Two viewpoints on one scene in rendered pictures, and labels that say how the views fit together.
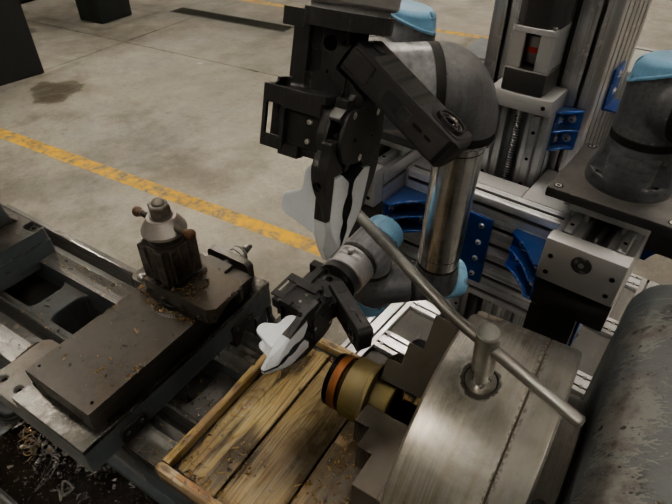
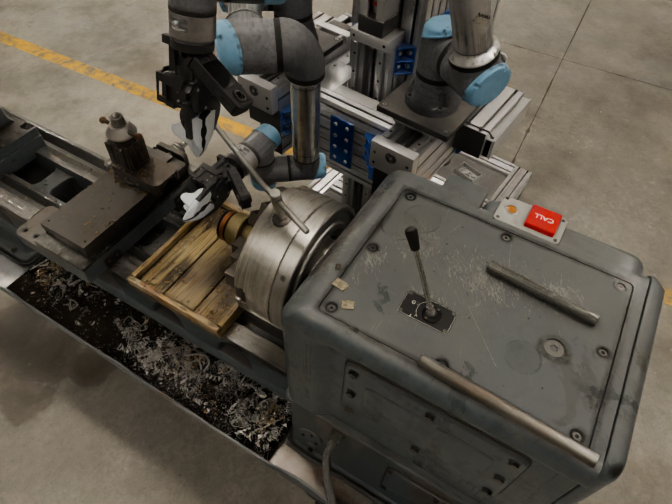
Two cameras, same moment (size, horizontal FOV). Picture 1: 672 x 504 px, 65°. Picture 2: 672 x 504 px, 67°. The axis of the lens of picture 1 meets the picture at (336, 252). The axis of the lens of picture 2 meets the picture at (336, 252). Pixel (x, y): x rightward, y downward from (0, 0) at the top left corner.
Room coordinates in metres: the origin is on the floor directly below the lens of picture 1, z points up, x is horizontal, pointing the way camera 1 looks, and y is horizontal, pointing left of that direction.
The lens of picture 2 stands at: (-0.37, -0.21, 2.00)
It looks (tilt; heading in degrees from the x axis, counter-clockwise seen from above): 51 degrees down; 356
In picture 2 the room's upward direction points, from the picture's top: 3 degrees clockwise
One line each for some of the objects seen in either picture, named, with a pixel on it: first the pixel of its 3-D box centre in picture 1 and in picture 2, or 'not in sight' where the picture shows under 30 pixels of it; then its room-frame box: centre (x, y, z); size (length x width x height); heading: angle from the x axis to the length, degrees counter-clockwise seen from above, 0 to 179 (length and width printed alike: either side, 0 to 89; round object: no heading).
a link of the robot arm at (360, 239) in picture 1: (371, 246); (259, 145); (0.73, -0.06, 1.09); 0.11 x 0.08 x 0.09; 145
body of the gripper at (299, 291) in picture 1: (315, 298); (219, 178); (0.60, 0.03, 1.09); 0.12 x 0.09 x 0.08; 145
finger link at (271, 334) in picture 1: (273, 337); (190, 201); (0.51, 0.09, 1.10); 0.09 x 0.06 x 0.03; 145
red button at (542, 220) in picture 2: not in sight; (542, 221); (0.30, -0.67, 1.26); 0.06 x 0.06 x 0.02; 58
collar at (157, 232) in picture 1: (162, 222); (120, 128); (0.74, 0.30, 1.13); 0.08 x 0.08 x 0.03
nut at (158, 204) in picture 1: (158, 207); (116, 118); (0.74, 0.30, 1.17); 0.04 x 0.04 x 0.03
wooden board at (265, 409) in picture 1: (302, 432); (216, 260); (0.49, 0.06, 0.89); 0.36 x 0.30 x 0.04; 148
